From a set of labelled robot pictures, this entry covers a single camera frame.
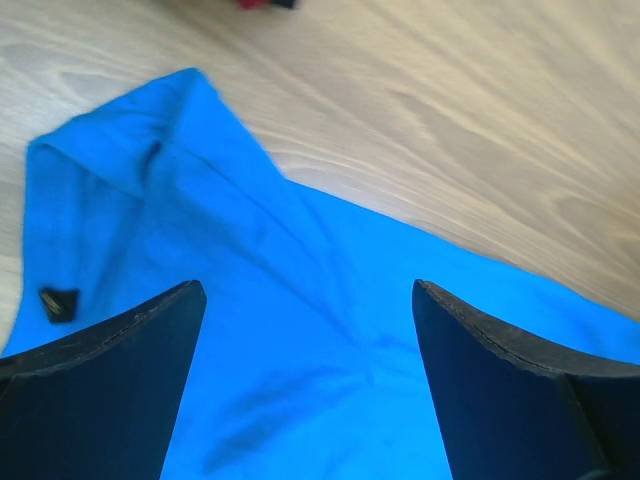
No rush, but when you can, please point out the black folded t-shirt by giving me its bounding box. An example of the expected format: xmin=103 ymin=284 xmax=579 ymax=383
xmin=269 ymin=0 xmax=299 ymax=10

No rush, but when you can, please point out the blue t-shirt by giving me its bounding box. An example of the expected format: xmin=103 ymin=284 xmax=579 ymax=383
xmin=4 ymin=69 xmax=639 ymax=479

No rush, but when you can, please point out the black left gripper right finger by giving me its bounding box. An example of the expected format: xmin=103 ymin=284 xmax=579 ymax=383
xmin=412 ymin=281 xmax=639 ymax=479

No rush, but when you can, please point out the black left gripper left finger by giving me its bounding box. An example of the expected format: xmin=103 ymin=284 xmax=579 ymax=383
xmin=1 ymin=281 xmax=207 ymax=480

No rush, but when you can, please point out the red folded t-shirt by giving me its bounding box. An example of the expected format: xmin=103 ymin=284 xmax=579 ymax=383
xmin=237 ymin=0 xmax=271 ymax=10

